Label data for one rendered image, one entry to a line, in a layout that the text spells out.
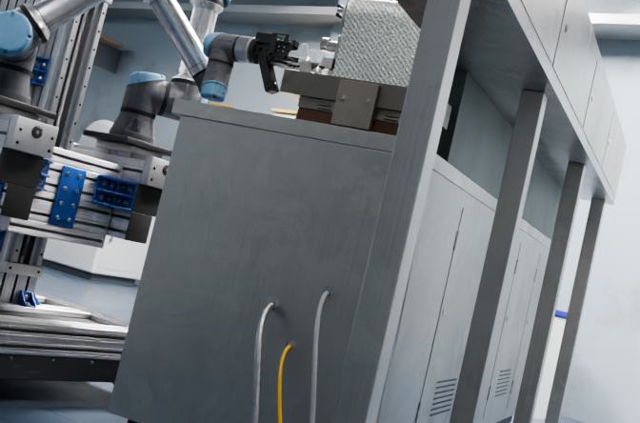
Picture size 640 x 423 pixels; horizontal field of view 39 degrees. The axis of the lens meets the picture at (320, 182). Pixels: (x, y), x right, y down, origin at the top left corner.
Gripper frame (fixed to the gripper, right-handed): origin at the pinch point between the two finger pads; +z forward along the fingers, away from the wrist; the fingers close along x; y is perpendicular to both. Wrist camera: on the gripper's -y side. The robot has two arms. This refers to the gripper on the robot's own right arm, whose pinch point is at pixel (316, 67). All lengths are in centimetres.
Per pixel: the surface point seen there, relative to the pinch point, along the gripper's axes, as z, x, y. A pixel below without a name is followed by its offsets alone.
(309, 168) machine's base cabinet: 16.6, -26.8, -30.1
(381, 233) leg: 55, -78, -44
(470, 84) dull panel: 41.4, 6.5, 2.8
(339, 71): 7.4, -1.1, -0.6
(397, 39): 21.5, -1.1, 10.2
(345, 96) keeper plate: 19.8, -22.9, -11.2
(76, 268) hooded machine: -334, 368, -103
